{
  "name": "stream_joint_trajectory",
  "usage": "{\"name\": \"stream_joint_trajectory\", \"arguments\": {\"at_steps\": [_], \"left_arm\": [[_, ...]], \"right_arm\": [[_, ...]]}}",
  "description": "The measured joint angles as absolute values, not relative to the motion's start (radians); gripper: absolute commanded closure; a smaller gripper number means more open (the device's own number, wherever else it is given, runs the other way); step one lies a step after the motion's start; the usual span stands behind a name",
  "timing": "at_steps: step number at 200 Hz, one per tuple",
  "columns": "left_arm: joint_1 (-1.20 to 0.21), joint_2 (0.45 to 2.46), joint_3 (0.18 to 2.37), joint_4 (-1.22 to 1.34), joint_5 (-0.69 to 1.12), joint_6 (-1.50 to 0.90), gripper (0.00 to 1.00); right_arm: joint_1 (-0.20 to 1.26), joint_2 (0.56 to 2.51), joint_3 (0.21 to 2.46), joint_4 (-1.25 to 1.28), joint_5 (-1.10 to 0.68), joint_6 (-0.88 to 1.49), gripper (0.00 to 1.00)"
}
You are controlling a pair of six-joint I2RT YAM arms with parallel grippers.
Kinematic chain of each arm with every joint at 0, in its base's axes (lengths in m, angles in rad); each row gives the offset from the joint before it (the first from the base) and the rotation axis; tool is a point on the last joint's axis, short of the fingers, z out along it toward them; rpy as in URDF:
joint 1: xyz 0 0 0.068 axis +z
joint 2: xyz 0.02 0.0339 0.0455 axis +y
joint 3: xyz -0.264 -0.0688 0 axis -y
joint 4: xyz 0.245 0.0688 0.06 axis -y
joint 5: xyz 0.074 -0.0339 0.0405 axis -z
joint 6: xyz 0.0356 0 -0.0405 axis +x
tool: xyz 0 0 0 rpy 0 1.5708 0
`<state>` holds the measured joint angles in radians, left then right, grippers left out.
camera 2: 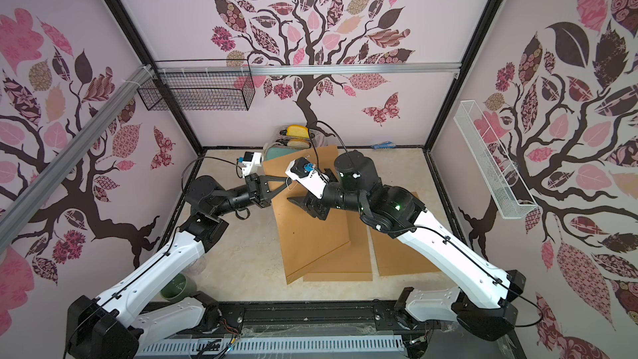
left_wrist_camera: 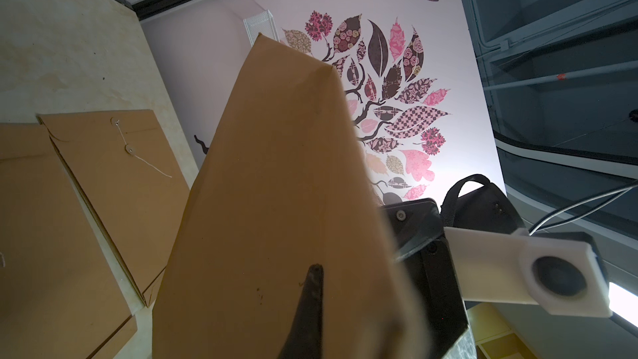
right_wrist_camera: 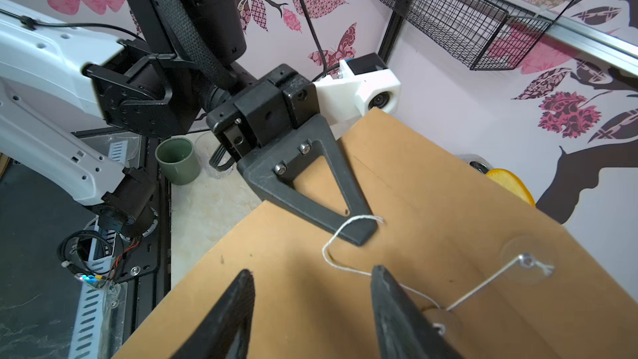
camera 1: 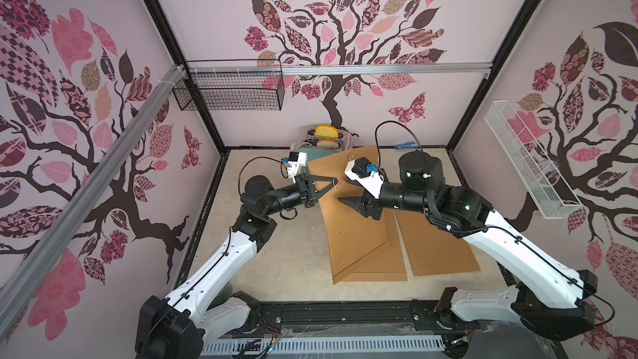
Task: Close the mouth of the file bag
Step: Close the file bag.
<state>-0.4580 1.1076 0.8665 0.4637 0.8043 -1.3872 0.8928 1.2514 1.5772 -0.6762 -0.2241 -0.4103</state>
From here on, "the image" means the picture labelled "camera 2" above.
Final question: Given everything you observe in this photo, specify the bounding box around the aluminium rail left wall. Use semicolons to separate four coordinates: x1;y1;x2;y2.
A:
1;65;151;250

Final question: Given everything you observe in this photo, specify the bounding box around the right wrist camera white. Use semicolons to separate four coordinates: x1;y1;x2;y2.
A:
285;157;328;199

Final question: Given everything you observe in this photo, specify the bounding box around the white slotted cable duct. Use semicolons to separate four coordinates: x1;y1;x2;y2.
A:
136;335;405;358

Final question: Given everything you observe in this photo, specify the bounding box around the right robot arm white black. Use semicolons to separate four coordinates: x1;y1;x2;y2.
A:
286;151;526;342

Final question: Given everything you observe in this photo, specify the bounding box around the black wire basket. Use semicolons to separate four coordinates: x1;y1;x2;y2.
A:
137;58;256;111

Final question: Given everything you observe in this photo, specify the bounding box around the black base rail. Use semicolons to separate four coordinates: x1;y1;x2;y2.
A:
94;301;527;359

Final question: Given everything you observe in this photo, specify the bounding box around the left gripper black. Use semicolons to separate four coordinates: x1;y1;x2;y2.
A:
210;173;290;217

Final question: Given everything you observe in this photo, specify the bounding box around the white wire shelf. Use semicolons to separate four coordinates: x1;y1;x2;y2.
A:
454;100;538;219

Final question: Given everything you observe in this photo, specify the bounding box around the blue object by back wall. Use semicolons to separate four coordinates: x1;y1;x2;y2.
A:
371;141;396;150

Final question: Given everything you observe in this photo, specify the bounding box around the brown file bag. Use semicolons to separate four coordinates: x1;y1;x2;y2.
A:
303;212;373;282
371;230;440;277
263;145;352;285

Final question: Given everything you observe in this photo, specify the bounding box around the aluminium rail wall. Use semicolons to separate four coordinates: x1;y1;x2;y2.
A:
1;65;151;250
158;62;462;76

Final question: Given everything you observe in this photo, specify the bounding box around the aluminium rail back wall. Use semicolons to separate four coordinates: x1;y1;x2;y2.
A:
158;62;462;76

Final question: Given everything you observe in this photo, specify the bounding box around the mint green toaster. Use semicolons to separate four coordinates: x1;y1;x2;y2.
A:
264;134;310;161

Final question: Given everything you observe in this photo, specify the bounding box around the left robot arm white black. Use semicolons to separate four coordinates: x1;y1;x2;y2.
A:
64;174;287;358

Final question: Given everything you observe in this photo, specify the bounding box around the front bread slice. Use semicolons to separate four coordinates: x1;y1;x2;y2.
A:
286;139;311;150

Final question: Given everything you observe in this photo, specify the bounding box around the green cup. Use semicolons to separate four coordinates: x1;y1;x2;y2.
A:
159;274;197;303

